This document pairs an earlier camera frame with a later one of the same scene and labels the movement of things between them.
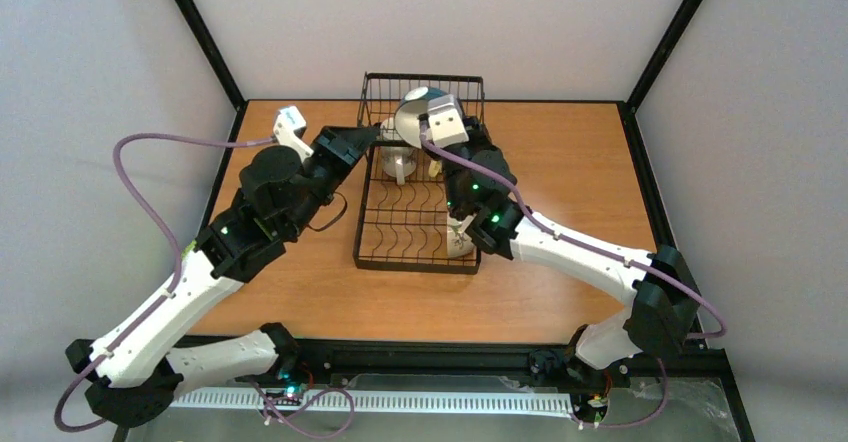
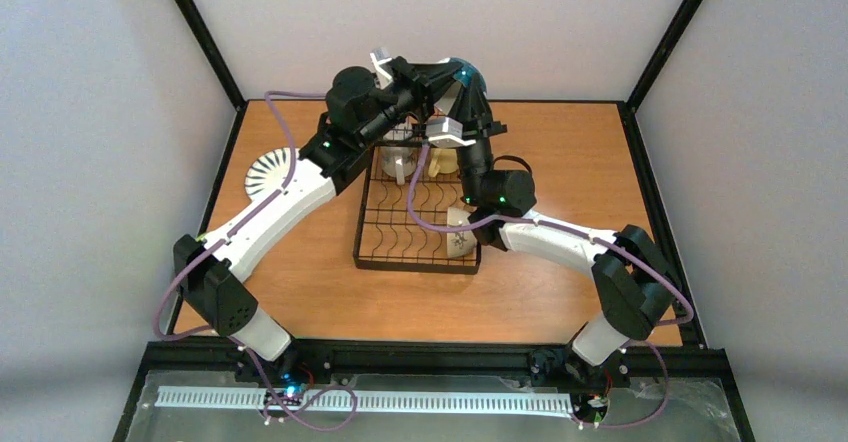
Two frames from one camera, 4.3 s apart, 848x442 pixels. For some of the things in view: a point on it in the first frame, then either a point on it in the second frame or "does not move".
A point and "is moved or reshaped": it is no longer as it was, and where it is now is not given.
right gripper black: (474, 134) -> (473, 125)
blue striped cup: (413, 104) is moved or reshaped
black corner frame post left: (234, 91) does not move
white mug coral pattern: (398, 161) does not move
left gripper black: (332, 149) -> (416, 86)
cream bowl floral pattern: (459, 242) does not move
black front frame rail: (347, 355) does not move
